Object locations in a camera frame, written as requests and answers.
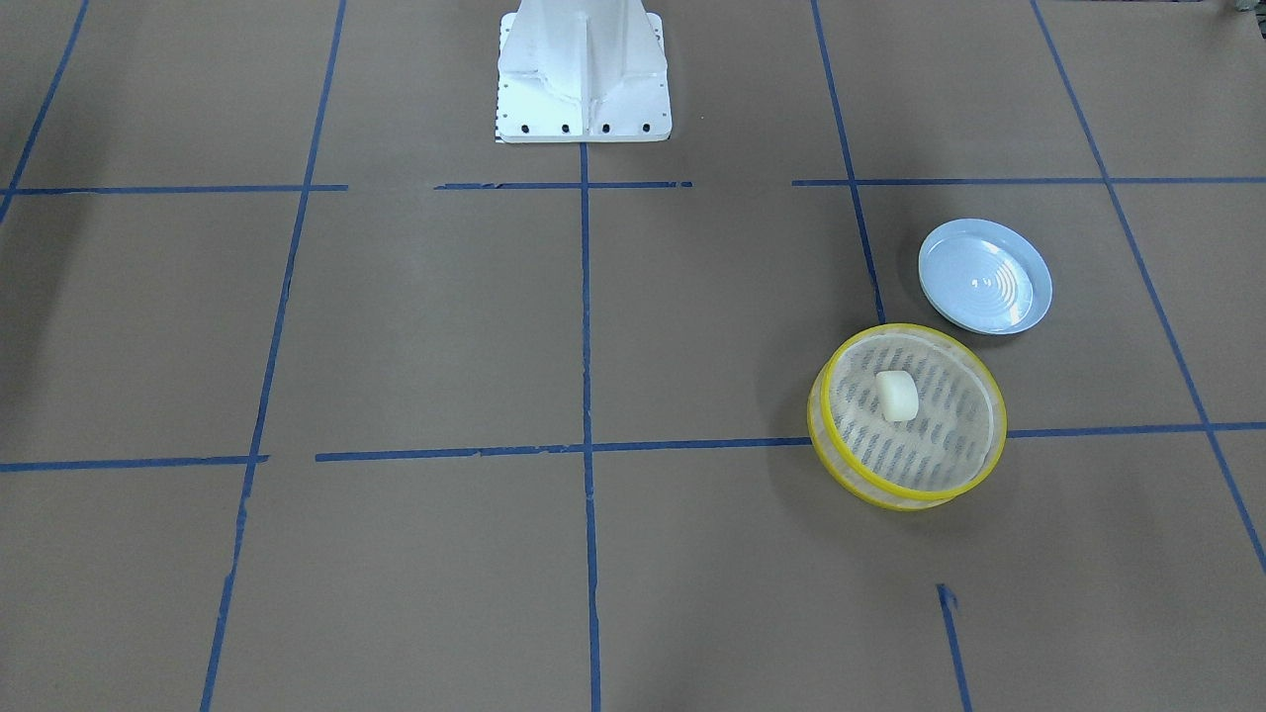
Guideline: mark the light blue plate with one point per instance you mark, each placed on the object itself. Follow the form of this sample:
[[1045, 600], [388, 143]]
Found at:
[[984, 277]]

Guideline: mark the yellow round steamer basket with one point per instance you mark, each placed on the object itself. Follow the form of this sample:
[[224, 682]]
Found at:
[[953, 442]]

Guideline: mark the white steamed bun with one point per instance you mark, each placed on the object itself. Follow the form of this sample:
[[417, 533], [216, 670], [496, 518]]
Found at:
[[898, 395]]

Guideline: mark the white pedestal column with base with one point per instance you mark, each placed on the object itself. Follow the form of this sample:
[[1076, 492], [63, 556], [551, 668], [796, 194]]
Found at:
[[573, 71]]

